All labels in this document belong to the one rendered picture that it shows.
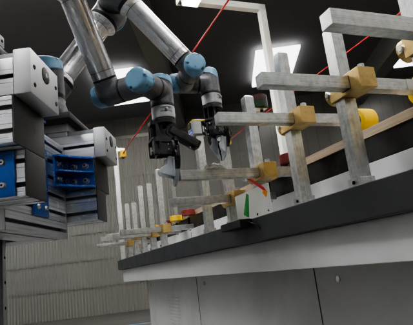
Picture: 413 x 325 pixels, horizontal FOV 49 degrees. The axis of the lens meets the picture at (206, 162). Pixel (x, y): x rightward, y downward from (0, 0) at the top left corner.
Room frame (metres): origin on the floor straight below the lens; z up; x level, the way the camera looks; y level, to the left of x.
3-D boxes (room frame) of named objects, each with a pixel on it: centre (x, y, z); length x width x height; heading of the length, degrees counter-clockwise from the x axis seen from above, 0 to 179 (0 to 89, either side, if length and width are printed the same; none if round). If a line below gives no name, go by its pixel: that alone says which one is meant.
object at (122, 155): (3.91, 0.77, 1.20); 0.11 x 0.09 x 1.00; 112
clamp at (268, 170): (1.51, -0.18, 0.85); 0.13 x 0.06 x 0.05; 22
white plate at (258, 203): (1.55, -0.14, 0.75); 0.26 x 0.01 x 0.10; 22
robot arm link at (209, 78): (1.63, -0.05, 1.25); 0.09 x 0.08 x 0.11; 107
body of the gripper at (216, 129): (1.62, -0.05, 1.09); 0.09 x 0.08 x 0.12; 154
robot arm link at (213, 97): (1.63, -0.05, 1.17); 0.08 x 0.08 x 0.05
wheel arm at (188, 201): (1.71, -0.05, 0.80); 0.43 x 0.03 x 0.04; 112
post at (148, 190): (2.92, 0.40, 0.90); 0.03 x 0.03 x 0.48; 22
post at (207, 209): (2.01, 0.02, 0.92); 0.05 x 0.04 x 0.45; 22
